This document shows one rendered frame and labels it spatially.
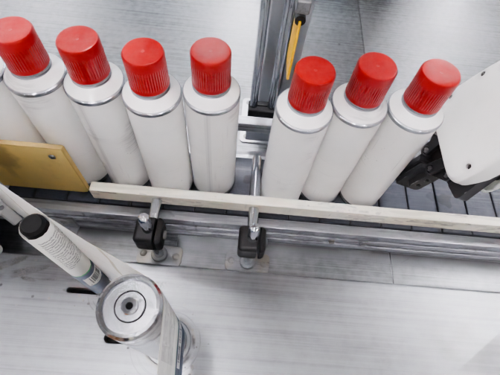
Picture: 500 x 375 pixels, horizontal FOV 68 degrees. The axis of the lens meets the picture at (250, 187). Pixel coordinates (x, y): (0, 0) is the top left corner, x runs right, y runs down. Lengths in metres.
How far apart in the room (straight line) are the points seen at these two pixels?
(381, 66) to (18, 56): 0.29
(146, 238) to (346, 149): 0.22
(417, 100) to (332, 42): 0.42
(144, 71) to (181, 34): 0.43
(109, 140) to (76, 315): 0.18
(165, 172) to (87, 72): 0.13
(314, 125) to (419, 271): 0.29
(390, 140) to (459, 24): 0.56
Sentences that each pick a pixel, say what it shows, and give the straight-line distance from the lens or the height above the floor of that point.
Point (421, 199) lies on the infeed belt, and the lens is 0.53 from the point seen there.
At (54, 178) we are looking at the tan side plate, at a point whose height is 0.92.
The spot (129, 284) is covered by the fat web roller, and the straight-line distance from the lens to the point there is 0.24.
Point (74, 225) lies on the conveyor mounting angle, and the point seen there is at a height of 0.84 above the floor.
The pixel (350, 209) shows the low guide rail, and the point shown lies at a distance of 0.44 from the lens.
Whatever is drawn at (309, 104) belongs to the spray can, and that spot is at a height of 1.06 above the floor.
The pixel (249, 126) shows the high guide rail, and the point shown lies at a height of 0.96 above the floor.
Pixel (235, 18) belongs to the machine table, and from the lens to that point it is 0.77.
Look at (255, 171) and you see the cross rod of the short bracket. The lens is 0.44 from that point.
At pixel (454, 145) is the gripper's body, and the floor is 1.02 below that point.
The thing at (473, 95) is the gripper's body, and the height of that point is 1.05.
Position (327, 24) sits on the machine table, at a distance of 0.79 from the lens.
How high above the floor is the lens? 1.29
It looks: 61 degrees down
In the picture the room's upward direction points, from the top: 9 degrees clockwise
